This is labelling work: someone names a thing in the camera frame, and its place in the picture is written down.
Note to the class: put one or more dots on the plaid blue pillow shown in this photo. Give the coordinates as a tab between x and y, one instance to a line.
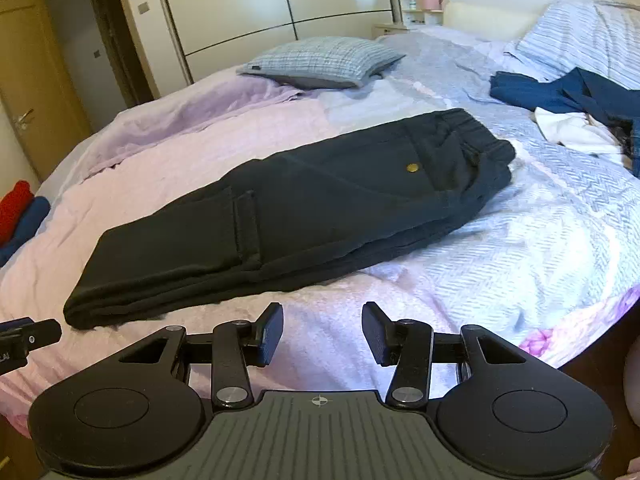
320	60

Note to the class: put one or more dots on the wooden door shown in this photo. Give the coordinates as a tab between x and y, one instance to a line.
35	85

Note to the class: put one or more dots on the pink and blue bed cover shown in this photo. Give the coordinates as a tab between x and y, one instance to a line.
450	270

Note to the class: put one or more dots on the black pants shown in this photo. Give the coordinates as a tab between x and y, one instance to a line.
325	200

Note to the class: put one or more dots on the white nightstand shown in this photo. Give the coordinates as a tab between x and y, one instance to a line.
390	29

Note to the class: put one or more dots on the pink box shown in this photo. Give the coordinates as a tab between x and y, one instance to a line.
428	1

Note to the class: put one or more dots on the white sliding wardrobe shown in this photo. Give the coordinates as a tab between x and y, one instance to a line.
240	5

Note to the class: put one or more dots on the navy blue garment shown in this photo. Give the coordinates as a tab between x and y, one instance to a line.
525	90

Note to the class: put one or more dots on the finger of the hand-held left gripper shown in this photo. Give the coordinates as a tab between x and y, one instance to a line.
42	334

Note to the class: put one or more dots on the striped blue pillow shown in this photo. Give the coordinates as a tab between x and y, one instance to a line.
575	35

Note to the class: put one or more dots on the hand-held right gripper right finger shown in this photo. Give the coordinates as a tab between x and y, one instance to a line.
375	335

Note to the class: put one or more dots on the blue folded garment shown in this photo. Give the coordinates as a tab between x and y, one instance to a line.
30	222

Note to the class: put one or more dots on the red folded garment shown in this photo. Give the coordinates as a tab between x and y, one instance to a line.
12	210

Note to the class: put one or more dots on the blue denim garment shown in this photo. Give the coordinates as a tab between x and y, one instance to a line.
636	150

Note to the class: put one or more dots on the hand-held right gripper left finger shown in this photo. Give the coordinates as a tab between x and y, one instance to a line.
272	332

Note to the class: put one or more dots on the wall light switch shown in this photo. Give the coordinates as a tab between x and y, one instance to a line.
143	7

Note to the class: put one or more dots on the white garment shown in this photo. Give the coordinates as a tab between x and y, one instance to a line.
570	132

